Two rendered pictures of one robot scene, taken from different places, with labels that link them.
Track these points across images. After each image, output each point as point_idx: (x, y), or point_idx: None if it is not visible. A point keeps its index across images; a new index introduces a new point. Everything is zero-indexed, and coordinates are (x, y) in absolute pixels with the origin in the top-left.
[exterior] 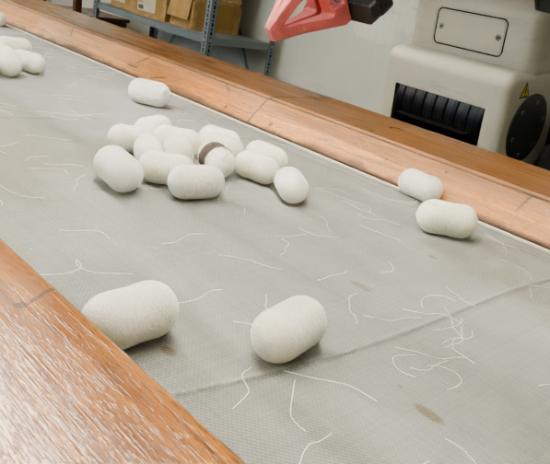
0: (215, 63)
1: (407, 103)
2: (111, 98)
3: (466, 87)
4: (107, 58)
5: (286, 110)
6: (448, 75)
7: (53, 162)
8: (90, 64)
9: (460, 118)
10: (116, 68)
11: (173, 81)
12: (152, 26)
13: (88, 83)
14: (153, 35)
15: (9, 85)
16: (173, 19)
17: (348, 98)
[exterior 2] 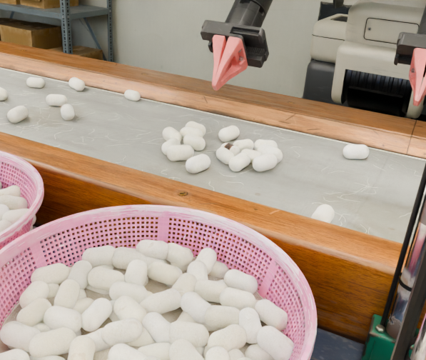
0: (322, 106)
1: (355, 81)
2: (335, 160)
3: (400, 68)
4: (257, 118)
5: None
6: (386, 62)
7: None
8: (255, 126)
9: (395, 87)
10: (271, 125)
11: (328, 131)
12: (7, 9)
13: (299, 149)
14: None
15: (293, 171)
16: (23, 1)
17: (182, 42)
